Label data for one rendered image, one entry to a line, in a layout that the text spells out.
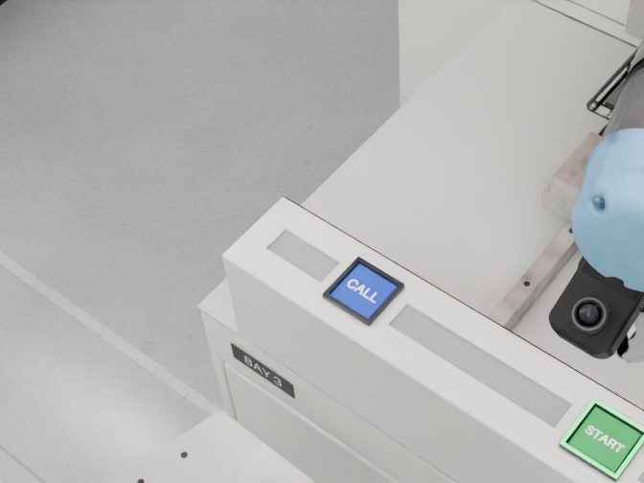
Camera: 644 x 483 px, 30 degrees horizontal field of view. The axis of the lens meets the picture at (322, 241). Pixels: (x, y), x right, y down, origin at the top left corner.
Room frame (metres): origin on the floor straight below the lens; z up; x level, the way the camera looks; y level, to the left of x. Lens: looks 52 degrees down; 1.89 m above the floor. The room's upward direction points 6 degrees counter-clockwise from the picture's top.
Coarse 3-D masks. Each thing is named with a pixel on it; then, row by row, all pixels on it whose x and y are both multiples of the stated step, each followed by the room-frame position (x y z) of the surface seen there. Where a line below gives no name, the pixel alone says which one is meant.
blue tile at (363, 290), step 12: (360, 264) 0.69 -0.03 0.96; (348, 276) 0.68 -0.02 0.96; (360, 276) 0.67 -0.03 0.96; (372, 276) 0.67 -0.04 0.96; (336, 288) 0.66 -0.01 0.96; (348, 288) 0.66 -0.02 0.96; (360, 288) 0.66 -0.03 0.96; (372, 288) 0.66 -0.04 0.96; (384, 288) 0.66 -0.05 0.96; (348, 300) 0.65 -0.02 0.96; (360, 300) 0.65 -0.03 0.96; (372, 300) 0.65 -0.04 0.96; (384, 300) 0.64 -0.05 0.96; (360, 312) 0.63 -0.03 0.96; (372, 312) 0.63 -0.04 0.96
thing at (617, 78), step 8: (632, 56) 0.99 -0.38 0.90; (624, 64) 0.98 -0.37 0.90; (616, 72) 0.97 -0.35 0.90; (624, 72) 0.97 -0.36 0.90; (608, 80) 0.96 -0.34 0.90; (616, 80) 0.96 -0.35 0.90; (600, 88) 0.95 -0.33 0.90; (608, 88) 0.95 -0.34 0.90; (600, 96) 0.93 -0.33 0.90; (608, 96) 0.94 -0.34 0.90
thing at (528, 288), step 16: (560, 240) 0.78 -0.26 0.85; (544, 256) 0.76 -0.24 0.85; (560, 256) 0.76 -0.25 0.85; (528, 272) 0.74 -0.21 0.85; (544, 272) 0.74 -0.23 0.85; (512, 288) 0.72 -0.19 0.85; (528, 288) 0.72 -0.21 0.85; (544, 288) 0.74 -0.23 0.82; (512, 304) 0.70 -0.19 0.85; (528, 304) 0.71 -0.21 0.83; (496, 320) 0.68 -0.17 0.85; (512, 320) 0.69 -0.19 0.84
